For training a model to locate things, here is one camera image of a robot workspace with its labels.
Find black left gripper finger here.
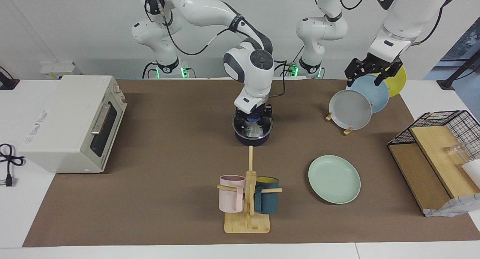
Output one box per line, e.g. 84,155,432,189
345,58,371,88
374,62,404,87

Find black stand leg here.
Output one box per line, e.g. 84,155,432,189
436,50,480,89

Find wire and wood shelf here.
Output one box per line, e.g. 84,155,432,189
387,110,480,218

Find white power box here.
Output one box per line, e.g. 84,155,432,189
40,62,76,80

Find black pot purple handle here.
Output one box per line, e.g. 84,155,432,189
232,114,274,147

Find pink mug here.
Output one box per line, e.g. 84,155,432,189
219,175,246,214

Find black clamp base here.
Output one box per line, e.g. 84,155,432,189
0,66,20,90

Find cream toaster oven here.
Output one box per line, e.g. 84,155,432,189
18,75,128,174

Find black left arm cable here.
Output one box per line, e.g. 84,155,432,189
335,0,444,45

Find yellow plate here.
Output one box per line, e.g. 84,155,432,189
369,65,407,98

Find light green plate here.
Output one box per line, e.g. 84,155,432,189
308,155,361,205

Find translucent vermicelli bundle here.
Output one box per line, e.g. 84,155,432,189
242,120,265,138

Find light blue plate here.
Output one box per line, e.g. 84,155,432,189
351,74,390,114

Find black power cord plug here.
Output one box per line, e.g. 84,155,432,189
0,143,26,188

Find dark teal mug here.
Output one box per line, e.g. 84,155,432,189
254,176,280,215

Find clear glass cup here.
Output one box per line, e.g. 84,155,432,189
445,142,471,164

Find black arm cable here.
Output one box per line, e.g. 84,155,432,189
157,0,297,99
335,0,444,45

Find white cup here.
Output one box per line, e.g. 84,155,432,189
461,160,480,185

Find wooden mug tree stand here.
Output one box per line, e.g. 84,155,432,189
217,146,283,234

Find grey plate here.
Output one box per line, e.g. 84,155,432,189
329,89,372,131

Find glass lid purple knob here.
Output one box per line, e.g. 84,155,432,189
232,113,274,139

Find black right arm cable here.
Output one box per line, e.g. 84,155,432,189
157,0,297,99

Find brown table mat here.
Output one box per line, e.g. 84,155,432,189
22,79,480,248

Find wooden plate rack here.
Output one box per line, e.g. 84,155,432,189
325,112,355,136

